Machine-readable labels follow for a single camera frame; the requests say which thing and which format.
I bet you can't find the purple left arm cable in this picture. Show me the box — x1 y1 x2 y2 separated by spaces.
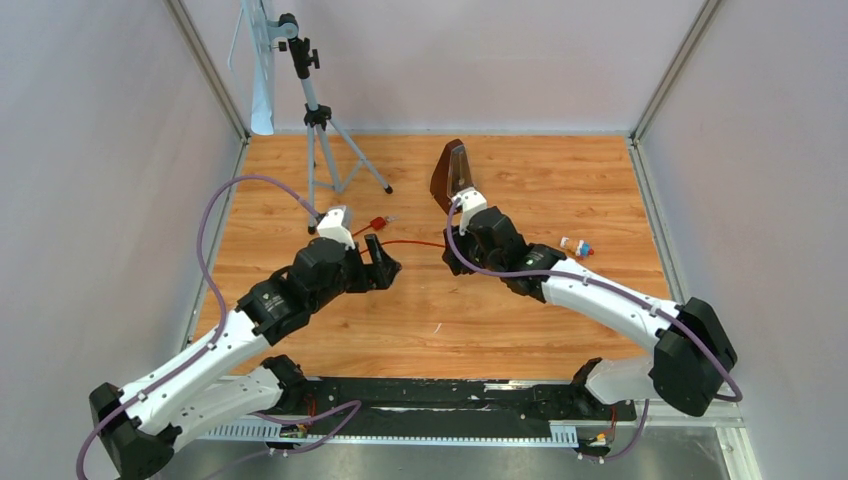
75 174 323 480

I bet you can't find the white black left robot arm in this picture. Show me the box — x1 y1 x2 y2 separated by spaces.
89 234 402 479

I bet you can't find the red cable lock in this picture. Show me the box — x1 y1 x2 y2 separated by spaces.
359 239 446 254
352 216 391 237

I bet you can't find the grey camera tripod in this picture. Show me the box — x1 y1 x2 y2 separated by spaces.
271 13 394 205

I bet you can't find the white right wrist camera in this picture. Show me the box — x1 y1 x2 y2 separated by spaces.
451 187 488 235

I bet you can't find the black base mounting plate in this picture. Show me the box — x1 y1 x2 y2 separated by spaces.
268 377 636 439

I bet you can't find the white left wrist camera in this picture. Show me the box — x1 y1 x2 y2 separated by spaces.
316 205 355 250

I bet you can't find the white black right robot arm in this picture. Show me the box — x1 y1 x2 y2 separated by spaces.
444 206 743 418

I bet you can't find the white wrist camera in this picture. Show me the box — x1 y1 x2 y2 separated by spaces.
316 205 355 250
451 187 488 235

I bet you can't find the brown wooden metronome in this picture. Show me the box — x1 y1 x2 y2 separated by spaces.
429 139 475 214

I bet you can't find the white board on tripod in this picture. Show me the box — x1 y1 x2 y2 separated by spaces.
226 1 275 136

